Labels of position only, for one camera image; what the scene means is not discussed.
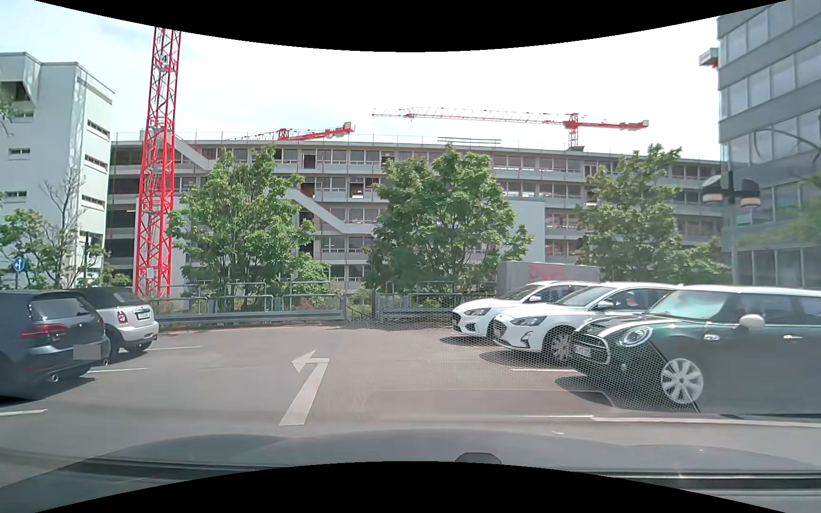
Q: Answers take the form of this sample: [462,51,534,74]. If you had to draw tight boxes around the grey glass office building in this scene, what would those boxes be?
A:
[699,0,821,291]

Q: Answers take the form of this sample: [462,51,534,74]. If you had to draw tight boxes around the dark grey hatchback car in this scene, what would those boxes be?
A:
[0,290,111,400]

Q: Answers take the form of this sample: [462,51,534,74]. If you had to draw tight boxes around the small sparse tree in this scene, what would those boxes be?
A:
[0,171,132,291]

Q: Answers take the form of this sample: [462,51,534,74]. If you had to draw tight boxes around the car's own bonnet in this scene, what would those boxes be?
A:
[0,426,821,508]

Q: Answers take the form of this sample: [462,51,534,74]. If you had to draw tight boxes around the long grey multi-storey building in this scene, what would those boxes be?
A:
[104,130,725,293]

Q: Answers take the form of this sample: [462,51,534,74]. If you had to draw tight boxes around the white small car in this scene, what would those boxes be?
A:
[72,286,160,361]

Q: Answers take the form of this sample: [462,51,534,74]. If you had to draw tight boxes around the red tower crane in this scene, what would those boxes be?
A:
[372,107,650,150]

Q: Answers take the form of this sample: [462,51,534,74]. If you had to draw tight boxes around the red lattice crane mast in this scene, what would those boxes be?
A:
[133,27,182,299]

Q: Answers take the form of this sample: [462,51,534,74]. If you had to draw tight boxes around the double-headed lamp post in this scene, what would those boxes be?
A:
[700,170,762,286]

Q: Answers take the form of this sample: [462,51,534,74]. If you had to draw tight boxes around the white estate car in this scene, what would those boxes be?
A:
[491,282,678,361]

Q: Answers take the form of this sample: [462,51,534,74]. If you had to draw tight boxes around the dark green car white roof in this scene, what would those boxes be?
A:
[572,285,821,416]

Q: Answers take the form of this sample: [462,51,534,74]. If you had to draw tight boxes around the red crane jib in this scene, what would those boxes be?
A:
[229,122,356,143]

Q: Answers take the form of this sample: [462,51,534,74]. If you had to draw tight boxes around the grey asphalt road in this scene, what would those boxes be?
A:
[0,322,821,493]

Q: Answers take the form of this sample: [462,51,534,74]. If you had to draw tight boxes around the road markings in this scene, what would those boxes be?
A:
[0,345,821,430]

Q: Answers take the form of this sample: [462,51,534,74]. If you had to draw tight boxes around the grey guard rail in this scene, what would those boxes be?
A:
[156,308,454,330]

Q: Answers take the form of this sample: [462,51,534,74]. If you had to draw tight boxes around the metal railing fence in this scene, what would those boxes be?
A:
[145,280,498,322]

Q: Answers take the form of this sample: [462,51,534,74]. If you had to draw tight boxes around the white tall building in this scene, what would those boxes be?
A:
[0,51,115,292]

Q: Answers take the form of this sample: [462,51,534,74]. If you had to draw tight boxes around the grey container with red graffiti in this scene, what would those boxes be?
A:
[496,260,601,296]

